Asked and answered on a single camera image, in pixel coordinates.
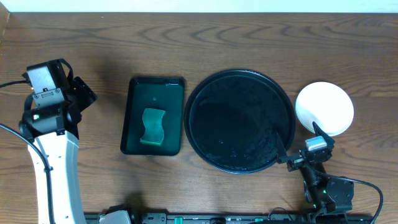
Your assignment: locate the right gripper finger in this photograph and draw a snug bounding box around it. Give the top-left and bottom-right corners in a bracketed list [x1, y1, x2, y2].
[275, 133, 287, 162]
[312, 121, 335, 146]

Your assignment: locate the white plate with green stain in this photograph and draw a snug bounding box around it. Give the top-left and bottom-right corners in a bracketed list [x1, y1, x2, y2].
[295, 82, 354, 136]

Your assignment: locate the green sponge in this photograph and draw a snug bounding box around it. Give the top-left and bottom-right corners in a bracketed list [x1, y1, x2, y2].
[140, 108, 165, 146]

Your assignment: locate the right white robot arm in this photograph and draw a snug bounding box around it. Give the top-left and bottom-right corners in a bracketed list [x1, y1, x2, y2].
[275, 122, 354, 223]

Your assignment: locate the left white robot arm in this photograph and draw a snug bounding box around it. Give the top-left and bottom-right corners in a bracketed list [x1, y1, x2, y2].
[19, 77, 98, 224]

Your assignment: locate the round black tray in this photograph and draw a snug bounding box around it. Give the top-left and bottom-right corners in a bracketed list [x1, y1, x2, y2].
[183, 69, 295, 174]

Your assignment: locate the dark green rectangular tray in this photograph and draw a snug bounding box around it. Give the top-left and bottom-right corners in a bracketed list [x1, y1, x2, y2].
[120, 77, 185, 156]

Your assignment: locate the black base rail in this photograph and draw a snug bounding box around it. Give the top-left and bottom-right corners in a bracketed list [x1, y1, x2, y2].
[84, 205, 373, 224]

